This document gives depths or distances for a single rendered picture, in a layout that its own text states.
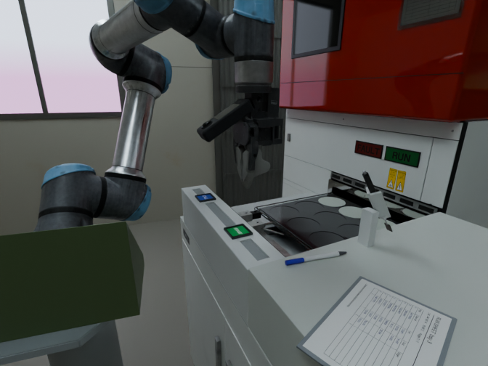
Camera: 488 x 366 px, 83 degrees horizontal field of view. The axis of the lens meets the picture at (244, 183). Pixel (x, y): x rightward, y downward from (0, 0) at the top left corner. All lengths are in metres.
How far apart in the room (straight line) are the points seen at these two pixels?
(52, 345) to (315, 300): 0.52
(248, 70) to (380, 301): 0.46
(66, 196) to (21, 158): 2.30
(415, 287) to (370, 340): 0.17
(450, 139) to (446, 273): 0.41
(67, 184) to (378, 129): 0.96
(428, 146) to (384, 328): 0.62
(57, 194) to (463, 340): 0.82
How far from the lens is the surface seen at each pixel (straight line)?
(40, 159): 3.03
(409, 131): 1.00
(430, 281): 0.64
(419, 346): 0.49
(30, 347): 0.75
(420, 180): 1.00
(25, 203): 3.20
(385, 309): 0.53
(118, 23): 0.73
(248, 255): 0.61
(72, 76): 2.85
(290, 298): 0.51
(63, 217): 0.76
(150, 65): 0.94
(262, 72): 0.55
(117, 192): 0.83
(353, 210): 1.04
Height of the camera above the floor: 1.29
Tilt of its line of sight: 18 degrees down
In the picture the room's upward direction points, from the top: straight up
